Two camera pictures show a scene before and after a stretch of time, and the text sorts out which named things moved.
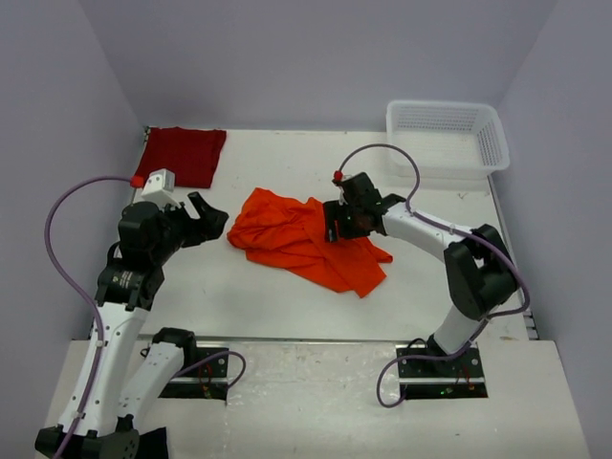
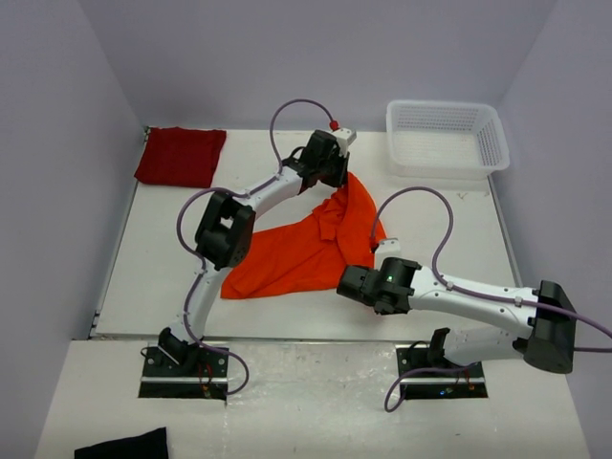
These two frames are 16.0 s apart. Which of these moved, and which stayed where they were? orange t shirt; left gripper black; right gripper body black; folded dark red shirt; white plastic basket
Moved: right gripper body black; orange t shirt; left gripper black
Stayed: white plastic basket; folded dark red shirt
